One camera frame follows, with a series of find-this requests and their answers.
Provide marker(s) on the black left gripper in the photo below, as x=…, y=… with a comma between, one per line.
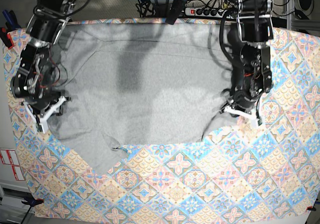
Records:
x=242, y=99

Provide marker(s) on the red white label stickers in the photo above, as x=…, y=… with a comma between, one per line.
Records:
x=9, y=157

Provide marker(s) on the patterned tablecloth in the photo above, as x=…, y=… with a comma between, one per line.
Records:
x=236, y=174

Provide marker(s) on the black orange corner clamp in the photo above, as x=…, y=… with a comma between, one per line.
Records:
x=32, y=202

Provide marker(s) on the black orange table clamp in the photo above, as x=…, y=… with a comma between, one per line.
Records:
x=4, y=32

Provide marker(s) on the white power strip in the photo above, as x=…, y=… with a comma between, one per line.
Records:
x=204, y=12

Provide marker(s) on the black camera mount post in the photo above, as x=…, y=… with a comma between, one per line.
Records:
x=176, y=8

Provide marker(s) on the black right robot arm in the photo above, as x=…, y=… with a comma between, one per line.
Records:
x=37, y=73

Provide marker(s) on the grey T-shirt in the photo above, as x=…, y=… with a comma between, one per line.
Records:
x=139, y=84

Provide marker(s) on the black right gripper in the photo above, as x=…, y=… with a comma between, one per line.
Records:
x=40, y=105

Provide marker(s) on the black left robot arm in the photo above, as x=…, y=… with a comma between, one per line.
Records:
x=255, y=29

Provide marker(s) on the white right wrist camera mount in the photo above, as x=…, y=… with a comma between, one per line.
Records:
x=40, y=117

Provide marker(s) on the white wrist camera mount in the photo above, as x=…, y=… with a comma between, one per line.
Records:
x=40, y=117
x=253, y=114

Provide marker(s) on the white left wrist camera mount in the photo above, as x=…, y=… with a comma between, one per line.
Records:
x=253, y=114

